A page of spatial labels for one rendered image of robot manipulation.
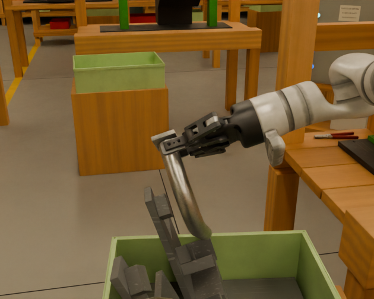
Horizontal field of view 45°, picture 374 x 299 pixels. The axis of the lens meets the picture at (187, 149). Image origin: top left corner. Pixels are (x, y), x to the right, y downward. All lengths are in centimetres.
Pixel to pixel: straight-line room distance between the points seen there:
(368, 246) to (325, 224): 169
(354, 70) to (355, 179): 77
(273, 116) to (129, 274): 32
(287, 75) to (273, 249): 71
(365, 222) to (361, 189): 21
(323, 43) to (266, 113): 98
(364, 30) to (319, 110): 103
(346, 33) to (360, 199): 63
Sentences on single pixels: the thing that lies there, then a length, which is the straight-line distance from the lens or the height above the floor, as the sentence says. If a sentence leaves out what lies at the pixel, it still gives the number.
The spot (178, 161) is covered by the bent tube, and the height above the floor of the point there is 120.
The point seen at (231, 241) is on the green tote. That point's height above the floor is 94.
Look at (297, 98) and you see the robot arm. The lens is 73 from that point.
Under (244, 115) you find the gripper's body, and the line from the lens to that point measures 71.
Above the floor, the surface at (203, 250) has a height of 94.
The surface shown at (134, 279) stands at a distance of 61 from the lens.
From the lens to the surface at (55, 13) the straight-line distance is 1039.
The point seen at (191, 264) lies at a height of 101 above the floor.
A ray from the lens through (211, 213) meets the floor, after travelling 285.
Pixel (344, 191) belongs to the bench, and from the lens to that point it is 137.
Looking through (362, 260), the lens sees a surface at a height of 82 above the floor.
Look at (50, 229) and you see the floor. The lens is 281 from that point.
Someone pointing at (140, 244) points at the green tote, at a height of 94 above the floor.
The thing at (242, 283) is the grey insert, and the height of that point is 85.
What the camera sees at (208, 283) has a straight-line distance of 92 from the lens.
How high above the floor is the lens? 152
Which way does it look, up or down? 24 degrees down
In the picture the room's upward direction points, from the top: straight up
